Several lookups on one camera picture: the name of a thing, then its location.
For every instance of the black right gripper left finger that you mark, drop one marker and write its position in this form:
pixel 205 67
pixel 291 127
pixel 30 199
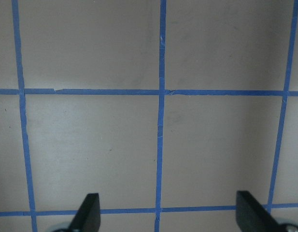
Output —
pixel 87 218

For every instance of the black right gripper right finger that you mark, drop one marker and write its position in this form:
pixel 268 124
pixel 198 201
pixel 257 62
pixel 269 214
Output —
pixel 251 216

